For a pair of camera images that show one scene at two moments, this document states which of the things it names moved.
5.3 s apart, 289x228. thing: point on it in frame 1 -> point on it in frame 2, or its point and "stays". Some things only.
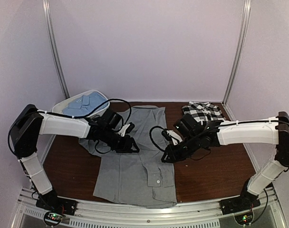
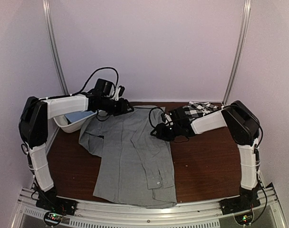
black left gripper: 125,147 -> 122,107
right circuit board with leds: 245,219 stays
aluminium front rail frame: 128,214 stays
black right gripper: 172,155 -> 161,133
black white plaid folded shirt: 205,112 stays
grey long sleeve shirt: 140,178 stays
